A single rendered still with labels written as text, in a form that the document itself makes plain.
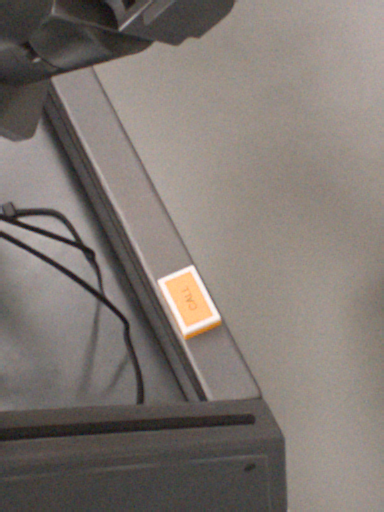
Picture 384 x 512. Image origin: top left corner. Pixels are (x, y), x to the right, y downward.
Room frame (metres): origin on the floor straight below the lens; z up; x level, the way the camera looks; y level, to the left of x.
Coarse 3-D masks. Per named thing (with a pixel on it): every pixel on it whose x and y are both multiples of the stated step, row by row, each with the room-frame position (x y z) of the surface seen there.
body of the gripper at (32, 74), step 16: (0, 48) 0.45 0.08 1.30; (16, 48) 0.44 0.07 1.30; (32, 48) 0.44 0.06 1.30; (0, 64) 0.45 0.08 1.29; (16, 64) 0.44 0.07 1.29; (32, 64) 0.44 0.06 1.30; (48, 64) 0.43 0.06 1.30; (0, 80) 0.45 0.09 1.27; (16, 80) 0.45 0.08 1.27; (32, 80) 0.45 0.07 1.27; (48, 80) 0.47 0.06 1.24; (0, 96) 0.45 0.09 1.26; (16, 96) 0.45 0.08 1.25; (32, 96) 0.45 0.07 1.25; (0, 112) 0.44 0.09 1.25; (16, 112) 0.44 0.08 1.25; (32, 112) 0.45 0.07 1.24; (0, 128) 0.43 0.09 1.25; (16, 128) 0.44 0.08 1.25; (32, 128) 0.44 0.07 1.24
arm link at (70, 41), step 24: (72, 0) 0.42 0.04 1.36; (96, 0) 0.43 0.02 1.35; (48, 24) 0.43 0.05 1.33; (72, 24) 0.42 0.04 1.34; (96, 24) 0.42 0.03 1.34; (48, 48) 0.43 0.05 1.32; (72, 48) 0.42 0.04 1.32; (96, 48) 0.41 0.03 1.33; (120, 48) 0.42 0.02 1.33; (144, 48) 0.42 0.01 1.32
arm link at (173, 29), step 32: (0, 0) 0.42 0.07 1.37; (32, 0) 0.42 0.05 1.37; (128, 0) 0.42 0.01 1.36; (160, 0) 0.40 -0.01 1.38; (192, 0) 0.39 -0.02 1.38; (224, 0) 0.39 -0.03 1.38; (0, 32) 0.41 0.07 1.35; (32, 32) 0.41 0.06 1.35; (128, 32) 0.40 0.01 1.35; (160, 32) 0.40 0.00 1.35; (192, 32) 0.40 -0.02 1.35
